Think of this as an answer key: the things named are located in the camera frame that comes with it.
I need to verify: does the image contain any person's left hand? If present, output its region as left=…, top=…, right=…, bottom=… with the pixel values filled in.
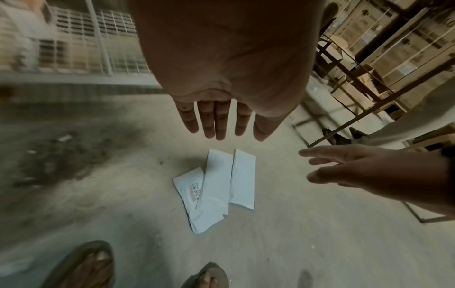
left=126, top=0, right=328, bottom=143

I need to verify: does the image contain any person's right hand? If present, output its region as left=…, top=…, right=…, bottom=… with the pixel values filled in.
left=298, top=145, right=448, bottom=214

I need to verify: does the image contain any person's right foot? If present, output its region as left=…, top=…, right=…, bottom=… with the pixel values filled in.
left=181, top=262, right=230, bottom=288

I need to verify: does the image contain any person's foot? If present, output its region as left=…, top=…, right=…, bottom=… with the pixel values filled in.
left=181, top=262, right=230, bottom=288
left=40, top=240, right=116, bottom=288

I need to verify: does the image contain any person's left foot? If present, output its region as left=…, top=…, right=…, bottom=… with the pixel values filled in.
left=40, top=240, right=116, bottom=288

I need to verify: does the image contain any small open cardboard box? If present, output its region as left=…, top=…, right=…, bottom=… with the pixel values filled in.
left=330, top=65, right=397, bottom=114
left=316, top=35, right=358, bottom=81

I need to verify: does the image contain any black metal frame table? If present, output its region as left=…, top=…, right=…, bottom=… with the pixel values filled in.
left=291, top=36, right=455, bottom=147

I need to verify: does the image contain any white wire mesh shelf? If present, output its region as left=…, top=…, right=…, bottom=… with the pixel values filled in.
left=0, top=0, right=164, bottom=96

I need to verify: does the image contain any wall of stacked cardboard boxes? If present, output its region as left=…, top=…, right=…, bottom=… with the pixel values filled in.
left=321, top=0, right=455, bottom=111

